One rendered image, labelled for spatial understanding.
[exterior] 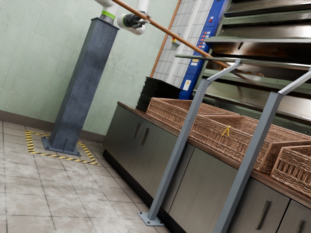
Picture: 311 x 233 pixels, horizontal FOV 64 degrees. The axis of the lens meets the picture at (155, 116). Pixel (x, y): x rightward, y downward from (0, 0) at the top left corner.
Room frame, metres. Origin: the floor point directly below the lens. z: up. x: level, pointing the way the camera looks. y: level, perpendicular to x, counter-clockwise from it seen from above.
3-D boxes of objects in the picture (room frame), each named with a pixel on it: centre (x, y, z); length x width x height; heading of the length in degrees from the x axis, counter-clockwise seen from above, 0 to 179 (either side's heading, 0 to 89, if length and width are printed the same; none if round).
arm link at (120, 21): (1.93, 0.47, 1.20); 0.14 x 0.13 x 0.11; 36
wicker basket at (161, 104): (2.03, -0.26, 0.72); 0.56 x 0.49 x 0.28; 34
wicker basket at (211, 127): (1.54, -0.59, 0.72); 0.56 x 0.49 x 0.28; 35
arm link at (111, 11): (2.26, 0.73, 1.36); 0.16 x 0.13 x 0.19; 143
